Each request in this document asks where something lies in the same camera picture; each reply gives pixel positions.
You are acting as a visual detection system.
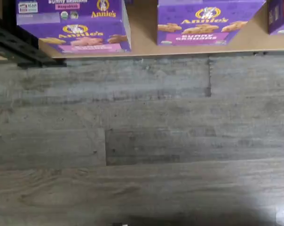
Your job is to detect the purple Annie's box violet patch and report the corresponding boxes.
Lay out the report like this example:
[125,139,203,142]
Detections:
[157,0,267,46]

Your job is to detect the black metal shelf post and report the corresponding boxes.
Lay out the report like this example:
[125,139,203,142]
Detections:
[0,0,67,68]

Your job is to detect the Annie's hidden veggies box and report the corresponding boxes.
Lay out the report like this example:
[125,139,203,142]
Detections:
[267,0,284,35]

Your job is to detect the purple Annie's box pink patch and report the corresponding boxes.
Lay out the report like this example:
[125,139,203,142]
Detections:
[16,0,132,54]

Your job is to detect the wooden shelf board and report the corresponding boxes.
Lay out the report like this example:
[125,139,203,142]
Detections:
[0,0,284,61]

